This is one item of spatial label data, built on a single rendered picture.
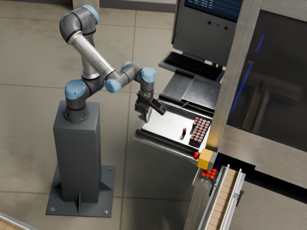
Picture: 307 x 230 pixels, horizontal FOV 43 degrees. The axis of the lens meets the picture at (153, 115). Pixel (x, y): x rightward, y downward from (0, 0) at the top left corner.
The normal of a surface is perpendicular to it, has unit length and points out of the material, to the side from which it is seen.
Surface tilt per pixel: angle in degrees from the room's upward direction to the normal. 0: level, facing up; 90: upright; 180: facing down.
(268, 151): 90
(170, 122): 0
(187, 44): 90
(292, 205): 90
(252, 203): 90
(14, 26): 0
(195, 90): 0
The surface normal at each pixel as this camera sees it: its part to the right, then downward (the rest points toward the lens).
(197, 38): -0.46, 0.59
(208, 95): 0.08, -0.72
